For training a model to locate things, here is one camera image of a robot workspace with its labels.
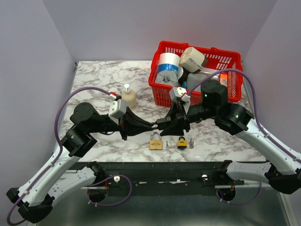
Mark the red plastic shopping basket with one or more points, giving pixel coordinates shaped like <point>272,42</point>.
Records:
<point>218,59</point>

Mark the white blue paper roll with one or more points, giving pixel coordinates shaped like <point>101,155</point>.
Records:
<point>168,62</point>

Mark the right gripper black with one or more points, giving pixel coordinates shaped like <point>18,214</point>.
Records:
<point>174,128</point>

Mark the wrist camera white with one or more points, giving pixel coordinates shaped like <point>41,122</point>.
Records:
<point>118,107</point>
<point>180,94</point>

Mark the grey carton box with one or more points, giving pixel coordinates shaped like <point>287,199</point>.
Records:
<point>194,79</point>

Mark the grey wrapped paper roll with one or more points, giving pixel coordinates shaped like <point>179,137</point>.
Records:
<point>167,78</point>

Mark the beige pump lotion bottle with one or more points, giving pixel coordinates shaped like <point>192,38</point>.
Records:
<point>129,96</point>

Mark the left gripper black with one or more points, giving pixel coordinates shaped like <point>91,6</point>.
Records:
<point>132,125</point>

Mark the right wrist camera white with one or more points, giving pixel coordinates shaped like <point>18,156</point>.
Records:
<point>180,94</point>

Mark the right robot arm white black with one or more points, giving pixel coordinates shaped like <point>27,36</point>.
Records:
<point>282,171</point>

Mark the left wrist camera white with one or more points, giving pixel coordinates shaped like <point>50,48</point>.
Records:
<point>118,107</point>

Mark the black mounting rail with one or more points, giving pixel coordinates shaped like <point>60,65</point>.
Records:
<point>161,178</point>

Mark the silver keys of yellow padlock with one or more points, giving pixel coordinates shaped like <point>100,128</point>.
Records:
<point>191,144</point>

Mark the yellow black padlock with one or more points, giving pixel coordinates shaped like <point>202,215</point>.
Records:
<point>182,143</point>

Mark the orange box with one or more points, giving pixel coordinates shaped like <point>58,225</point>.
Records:
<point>224,79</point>

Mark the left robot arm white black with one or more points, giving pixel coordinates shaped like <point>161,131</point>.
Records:
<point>36,198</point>

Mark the brass padlock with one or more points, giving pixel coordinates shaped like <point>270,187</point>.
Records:
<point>156,142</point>

